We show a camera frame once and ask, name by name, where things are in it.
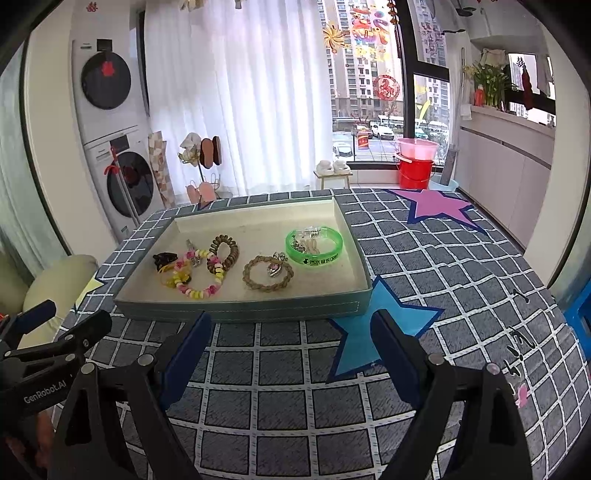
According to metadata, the grey checked mat with stars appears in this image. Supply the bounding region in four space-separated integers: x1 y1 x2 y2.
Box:
51 187 587 480

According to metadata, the pale green sofa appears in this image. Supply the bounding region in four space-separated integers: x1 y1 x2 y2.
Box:
0 255 99 333

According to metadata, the red mop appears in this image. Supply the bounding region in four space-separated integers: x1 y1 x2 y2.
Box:
104 148 140 223

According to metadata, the white low cabinet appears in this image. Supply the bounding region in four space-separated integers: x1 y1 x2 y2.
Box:
455 104 556 251

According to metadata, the green translucent bangle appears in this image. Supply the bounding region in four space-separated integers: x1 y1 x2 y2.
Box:
285 224 344 267

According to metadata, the grey-green tray with beige lining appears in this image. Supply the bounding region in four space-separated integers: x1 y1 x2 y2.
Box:
113 196 374 322

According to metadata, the colourful window decoration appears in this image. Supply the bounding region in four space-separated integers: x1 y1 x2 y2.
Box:
348 6 389 48

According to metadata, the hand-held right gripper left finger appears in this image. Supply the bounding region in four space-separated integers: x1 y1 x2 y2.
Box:
48 311 213 480

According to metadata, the red round window decoration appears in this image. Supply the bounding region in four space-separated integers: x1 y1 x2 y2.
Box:
373 75 400 102

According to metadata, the yellow hair scrunchie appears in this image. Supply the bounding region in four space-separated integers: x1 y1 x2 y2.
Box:
161 265 192 289

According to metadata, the patterned paper bag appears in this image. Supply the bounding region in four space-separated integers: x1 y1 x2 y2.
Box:
148 131 177 209

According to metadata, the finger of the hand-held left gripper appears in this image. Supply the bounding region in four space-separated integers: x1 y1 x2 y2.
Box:
0 300 57 354
55 310 113 365

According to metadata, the orange pinwheel window decoration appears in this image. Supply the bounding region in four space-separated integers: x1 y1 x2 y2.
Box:
322 25 350 52

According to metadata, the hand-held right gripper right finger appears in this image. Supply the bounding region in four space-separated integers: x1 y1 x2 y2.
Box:
369 308 536 480

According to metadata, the silver pink pendant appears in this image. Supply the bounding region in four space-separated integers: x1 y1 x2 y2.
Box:
267 251 288 279

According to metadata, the blue stool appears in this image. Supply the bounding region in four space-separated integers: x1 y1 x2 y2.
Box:
560 295 591 343

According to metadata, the small wooden stool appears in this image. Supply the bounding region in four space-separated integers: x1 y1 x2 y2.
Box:
314 170 354 190

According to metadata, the brown braided bracelet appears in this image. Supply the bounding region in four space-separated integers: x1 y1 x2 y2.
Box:
242 255 295 292

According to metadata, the shoe rack with slippers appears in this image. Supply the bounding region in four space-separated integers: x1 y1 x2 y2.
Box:
179 133 223 205

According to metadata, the person's left hand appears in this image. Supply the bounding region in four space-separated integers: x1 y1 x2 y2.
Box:
0 411 57 472

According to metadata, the white washing machine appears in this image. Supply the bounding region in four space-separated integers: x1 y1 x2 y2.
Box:
83 134 165 241

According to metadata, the white sheer curtain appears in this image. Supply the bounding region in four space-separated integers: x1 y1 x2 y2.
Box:
139 0 335 200

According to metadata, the red bucket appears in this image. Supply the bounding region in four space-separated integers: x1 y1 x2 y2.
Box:
394 154 435 190

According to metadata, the brown spiral hair tie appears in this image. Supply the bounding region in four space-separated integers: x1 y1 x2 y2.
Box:
209 235 240 274

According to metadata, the green potted plant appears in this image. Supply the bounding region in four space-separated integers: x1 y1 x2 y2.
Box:
464 61 514 110

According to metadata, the pastel bead bracelet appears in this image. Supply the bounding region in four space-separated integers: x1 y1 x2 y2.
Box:
174 248 227 299

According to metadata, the pink basin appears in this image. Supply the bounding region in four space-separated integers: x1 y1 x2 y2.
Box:
396 137 440 160

